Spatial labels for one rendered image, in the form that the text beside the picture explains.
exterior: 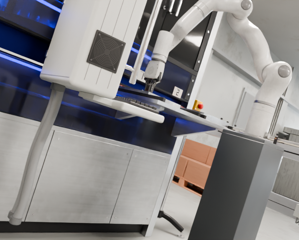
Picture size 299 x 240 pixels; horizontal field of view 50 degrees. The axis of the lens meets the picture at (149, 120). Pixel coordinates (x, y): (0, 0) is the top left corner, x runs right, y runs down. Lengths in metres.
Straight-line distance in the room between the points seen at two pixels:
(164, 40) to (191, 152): 3.93
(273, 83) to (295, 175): 7.05
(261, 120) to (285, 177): 7.08
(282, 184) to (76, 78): 8.02
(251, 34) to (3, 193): 1.49
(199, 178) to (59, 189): 3.23
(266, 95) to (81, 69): 1.04
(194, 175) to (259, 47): 3.28
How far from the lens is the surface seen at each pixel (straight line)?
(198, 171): 4.83
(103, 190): 1.98
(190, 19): 1.78
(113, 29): 1.16
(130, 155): 2.02
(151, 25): 1.24
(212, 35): 2.39
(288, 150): 2.67
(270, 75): 1.77
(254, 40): 1.83
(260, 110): 1.79
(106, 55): 1.14
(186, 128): 2.13
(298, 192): 8.70
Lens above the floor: 0.76
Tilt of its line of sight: 1 degrees up
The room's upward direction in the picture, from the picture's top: 18 degrees clockwise
